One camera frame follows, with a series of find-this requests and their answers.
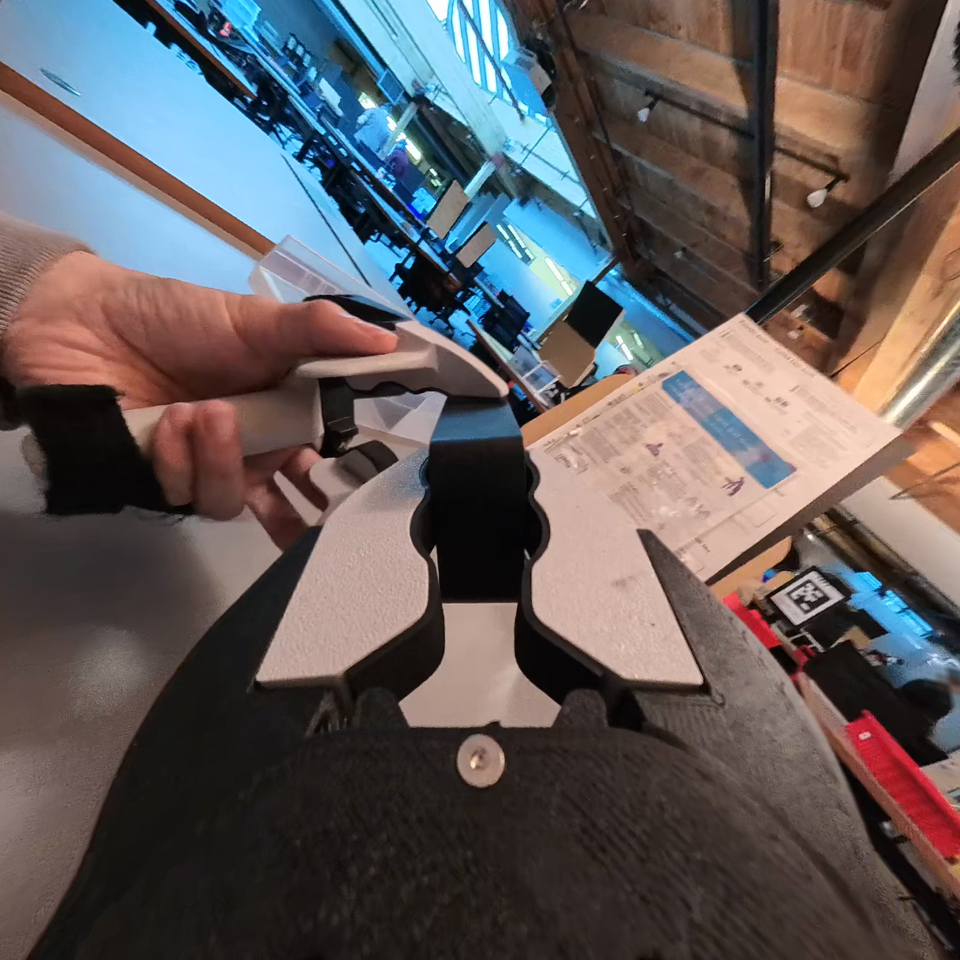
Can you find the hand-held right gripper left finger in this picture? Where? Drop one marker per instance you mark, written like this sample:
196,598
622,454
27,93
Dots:
352,585

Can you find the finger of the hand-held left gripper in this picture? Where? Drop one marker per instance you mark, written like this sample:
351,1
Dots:
337,480
450,367

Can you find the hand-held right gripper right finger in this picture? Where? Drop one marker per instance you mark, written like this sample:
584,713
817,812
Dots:
607,600

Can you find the black USB hub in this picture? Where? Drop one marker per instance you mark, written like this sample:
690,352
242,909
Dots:
476,510

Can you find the person's left forearm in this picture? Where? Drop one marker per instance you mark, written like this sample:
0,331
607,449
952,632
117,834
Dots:
30,262

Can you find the white desk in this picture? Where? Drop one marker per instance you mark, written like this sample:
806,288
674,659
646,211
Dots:
112,675

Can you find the person's left hand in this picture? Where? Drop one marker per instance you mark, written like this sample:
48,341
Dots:
150,337

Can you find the tan board on stand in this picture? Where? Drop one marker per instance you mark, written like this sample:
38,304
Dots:
476,244
448,210

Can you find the black and tan board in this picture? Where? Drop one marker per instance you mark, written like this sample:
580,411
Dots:
577,337

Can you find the clear plastic bin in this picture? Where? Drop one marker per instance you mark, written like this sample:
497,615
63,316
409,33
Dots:
300,274

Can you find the red plastic crate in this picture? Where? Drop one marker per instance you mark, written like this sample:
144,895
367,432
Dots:
900,787
757,626

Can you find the wooden instruction board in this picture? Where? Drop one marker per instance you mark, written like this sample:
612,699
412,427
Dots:
712,450

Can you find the black white marker tag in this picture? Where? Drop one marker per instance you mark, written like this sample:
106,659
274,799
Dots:
806,596

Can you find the black bag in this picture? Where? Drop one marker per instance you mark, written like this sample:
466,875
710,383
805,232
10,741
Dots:
870,697

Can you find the ceiling projector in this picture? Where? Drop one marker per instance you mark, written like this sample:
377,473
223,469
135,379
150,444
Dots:
536,75

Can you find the hanging light bulb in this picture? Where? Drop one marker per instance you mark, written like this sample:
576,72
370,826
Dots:
643,112
821,195

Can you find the silver metal pipe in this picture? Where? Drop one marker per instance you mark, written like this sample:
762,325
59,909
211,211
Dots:
922,375

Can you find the black metal pole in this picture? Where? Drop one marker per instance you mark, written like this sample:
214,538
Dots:
862,225

